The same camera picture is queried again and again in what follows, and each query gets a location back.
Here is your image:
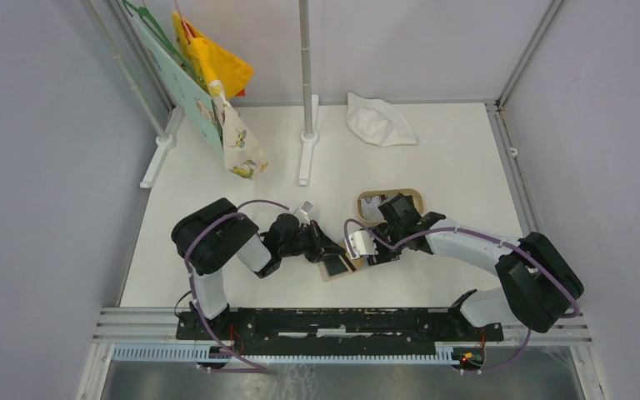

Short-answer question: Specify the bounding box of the grey vertical pole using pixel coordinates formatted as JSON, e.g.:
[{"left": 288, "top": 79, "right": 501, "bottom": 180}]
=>
[{"left": 298, "top": 0, "right": 314, "bottom": 142}]

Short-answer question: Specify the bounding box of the beige oval tray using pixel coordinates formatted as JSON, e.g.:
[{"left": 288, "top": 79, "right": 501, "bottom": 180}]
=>
[{"left": 356, "top": 188, "right": 425, "bottom": 226}]

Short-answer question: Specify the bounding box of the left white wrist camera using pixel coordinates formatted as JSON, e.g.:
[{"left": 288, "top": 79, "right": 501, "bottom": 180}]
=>
[{"left": 292, "top": 201, "right": 313, "bottom": 224}]

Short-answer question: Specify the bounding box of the white left rack foot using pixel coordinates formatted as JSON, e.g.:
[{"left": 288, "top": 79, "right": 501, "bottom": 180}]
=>
[{"left": 139, "top": 106, "right": 185, "bottom": 189}]

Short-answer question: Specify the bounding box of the black VIP card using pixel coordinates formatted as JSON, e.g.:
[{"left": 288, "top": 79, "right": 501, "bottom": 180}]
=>
[{"left": 323, "top": 257, "right": 351, "bottom": 278}]

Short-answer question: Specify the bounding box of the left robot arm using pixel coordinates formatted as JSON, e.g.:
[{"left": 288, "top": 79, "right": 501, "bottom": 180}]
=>
[{"left": 171, "top": 197, "right": 349, "bottom": 340}]

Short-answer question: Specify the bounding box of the white pole base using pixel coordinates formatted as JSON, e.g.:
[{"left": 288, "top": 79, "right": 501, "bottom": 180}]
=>
[{"left": 297, "top": 94, "right": 319, "bottom": 186}]

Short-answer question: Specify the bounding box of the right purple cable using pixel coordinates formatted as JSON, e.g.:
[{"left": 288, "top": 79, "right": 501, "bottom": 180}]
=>
[{"left": 342, "top": 218, "right": 582, "bottom": 374}]

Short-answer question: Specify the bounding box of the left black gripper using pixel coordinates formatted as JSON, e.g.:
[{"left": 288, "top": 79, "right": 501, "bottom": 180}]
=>
[{"left": 279, "top": 220, "right": 346, "bottom": 263}]

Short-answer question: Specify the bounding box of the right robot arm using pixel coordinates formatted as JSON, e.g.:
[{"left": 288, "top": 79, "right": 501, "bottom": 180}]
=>
[{"left": 345, "top": 193, "right": 584, "bottom": 340}]

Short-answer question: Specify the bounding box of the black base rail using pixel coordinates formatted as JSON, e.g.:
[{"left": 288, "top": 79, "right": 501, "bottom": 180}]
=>
[{"left": 176, "top": 307, "right": 504, "bottom": 357}]

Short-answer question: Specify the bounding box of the teal printed hanging cloth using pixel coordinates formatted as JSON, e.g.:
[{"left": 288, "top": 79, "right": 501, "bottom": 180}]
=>
[{"left": 122, "top": 1, "right": 223, "bottom": 155}]

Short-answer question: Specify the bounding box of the white crumpled cloth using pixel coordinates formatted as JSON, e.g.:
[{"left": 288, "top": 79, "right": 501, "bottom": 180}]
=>
[{"left": 346, "top": 92, "right": 418, "bottom": 148}]

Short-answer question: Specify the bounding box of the beige card holder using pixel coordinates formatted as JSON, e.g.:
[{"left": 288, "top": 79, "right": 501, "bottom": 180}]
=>
[{"left": 318, "top": 255, "right": 369, "bottom": 283}]

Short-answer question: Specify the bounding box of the silver VIP card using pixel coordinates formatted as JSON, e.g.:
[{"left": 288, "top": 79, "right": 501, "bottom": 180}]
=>
[{"left": 359, "top": 196, "right": 383, "bottom": 223}]

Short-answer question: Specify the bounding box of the white printed hanging cloth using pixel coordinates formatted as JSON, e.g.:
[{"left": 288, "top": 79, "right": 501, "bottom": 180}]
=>
[{"left": 209, "top": 80, "right": 268, "bottom": 180}]

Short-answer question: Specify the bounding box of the yellow hanging cloth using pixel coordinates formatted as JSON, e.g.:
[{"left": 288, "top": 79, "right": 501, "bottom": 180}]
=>
[{"left": 172, "top": 11, "right": 254, "bottom": 99}]

